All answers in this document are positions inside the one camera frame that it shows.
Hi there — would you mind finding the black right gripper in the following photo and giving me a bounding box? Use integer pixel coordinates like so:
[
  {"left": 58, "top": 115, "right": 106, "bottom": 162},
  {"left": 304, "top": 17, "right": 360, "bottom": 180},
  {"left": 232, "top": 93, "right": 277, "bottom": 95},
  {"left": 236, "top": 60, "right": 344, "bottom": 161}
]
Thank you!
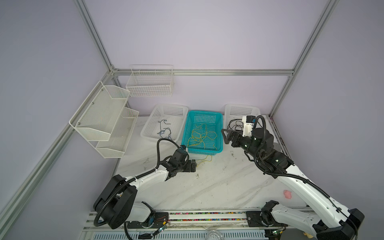
[{"left": 219, "top": 127, "right": 261, "bottom": 161}]

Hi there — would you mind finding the black cable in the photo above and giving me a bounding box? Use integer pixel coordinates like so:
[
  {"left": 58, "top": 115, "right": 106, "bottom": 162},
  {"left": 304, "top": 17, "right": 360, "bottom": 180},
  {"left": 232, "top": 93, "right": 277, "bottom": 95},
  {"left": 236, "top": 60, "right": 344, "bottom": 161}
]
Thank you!
[{"left": 227, "top": 119, "right": 245, "bottom": 132}]

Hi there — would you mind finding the blue cable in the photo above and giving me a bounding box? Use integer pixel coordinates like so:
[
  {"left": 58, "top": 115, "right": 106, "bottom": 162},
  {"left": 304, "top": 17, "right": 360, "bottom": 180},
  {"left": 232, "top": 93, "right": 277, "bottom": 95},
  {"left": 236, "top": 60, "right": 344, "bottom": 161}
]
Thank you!
[{"left": 157, "top": 119, "right": 173, "bottom": 141}]

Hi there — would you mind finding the yellow cable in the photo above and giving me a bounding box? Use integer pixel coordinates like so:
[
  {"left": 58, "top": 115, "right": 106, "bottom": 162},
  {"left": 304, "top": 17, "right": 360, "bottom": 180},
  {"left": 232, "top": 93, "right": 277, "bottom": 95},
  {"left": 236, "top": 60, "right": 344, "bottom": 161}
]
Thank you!
[{"left": 186, "top": 122, "right": 218, "bottom": 151}]

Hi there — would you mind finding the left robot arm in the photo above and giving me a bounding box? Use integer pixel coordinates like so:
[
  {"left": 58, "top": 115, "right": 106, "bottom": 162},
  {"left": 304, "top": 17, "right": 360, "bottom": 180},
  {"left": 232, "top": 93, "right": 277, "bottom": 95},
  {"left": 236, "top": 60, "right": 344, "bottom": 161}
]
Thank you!
[{"left": 93, "top": 138, "right": 197, "bottom": 229}]

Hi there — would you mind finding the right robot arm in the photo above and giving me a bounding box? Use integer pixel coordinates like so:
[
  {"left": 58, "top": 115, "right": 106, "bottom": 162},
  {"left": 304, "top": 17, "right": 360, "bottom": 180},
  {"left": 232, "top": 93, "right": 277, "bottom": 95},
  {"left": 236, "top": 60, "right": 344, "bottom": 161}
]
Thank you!
[{"left": 222, "top": 115, "right": 365, "bottom": 240}]

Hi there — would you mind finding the teal plastic basket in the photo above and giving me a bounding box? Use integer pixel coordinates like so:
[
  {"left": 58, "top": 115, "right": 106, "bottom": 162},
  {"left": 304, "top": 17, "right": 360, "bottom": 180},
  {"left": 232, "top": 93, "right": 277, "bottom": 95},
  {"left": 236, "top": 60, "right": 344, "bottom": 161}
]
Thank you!
[{"left": 182, "top": 111, "right": 224, "bottom": 156}]

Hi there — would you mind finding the white plastic basket right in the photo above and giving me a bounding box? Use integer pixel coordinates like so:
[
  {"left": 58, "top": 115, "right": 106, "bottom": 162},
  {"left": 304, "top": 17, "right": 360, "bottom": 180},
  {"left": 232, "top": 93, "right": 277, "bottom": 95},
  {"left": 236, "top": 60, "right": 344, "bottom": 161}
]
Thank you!
[{"left": 224, "top": 104, "right": 261, "bottom": 134}]

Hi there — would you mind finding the white plastic basket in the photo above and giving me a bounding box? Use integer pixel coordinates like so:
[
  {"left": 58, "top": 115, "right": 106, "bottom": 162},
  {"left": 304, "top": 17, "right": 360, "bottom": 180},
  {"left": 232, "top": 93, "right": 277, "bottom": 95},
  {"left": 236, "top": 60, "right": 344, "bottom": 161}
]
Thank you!
[
  {"left": 141, "top": 104, "right": 189, "bottom": 142},
  {"left": 224, "top": 104, "right": 261, "bottom": 134}
]

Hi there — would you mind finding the white plastic basket left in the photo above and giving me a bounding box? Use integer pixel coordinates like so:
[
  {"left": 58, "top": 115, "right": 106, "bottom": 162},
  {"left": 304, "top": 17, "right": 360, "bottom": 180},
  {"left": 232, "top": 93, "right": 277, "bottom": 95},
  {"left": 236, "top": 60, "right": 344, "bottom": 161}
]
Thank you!
[{"left": 141, "top": 104, "right": 189, "bottom": 142}]

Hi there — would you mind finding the small pink object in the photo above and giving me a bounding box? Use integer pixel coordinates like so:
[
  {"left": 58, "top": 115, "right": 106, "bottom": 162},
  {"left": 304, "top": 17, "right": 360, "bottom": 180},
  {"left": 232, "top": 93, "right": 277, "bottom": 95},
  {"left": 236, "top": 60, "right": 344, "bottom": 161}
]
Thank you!
[{"left": 283, "top": 190, "right": 292, "bottom": 200}]

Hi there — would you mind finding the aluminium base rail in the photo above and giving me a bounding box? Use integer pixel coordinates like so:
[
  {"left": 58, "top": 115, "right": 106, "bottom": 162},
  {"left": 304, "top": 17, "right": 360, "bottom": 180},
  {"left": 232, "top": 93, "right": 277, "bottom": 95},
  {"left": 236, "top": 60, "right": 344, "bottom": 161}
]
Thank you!
[{"left": 86, "top": 208, "right": 325, "bottom": 240}]

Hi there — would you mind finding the white mesh wall shelf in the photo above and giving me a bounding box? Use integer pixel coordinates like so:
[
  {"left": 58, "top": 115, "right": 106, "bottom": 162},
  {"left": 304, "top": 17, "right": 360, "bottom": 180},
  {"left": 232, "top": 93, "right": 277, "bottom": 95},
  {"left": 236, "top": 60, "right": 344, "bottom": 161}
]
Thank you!
[{"left": 69, "top": 82, "right": 139, "bottom": 159}]

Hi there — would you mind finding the white wire wall basket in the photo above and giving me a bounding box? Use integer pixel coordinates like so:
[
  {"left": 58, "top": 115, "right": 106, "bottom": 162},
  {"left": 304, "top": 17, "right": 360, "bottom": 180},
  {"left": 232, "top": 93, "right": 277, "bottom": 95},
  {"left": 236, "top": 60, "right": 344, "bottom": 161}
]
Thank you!
[{"left": 126, "top": 65, "right": 174, "bottom": 97}]

